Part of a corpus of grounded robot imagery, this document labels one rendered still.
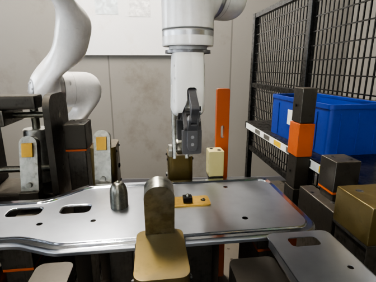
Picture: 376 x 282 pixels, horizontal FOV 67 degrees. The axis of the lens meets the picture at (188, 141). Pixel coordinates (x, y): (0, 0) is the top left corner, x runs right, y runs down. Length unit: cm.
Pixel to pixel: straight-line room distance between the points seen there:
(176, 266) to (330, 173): 37
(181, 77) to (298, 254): 30
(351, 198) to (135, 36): 262
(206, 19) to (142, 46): 245
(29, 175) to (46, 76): 39
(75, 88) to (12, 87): 230
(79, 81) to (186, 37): 65
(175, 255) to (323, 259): 21
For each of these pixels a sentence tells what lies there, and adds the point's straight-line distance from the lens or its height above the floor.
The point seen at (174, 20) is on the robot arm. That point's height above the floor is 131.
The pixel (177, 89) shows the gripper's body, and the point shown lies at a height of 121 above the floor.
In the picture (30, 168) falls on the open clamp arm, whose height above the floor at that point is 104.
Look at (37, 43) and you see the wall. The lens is 319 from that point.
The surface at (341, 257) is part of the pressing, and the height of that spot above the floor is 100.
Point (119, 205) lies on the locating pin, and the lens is 53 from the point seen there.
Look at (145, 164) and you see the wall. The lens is 310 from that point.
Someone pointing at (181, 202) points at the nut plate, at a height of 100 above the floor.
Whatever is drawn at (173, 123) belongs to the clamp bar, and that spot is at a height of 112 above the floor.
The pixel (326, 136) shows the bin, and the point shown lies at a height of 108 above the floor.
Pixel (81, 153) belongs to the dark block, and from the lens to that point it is 72.
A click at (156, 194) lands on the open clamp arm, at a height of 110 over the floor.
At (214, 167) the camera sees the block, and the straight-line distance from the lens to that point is 65.
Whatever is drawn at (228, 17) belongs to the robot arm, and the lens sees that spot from 54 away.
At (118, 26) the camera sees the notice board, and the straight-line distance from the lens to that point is 295.
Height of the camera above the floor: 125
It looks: 15 degrees down
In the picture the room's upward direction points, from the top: straight up
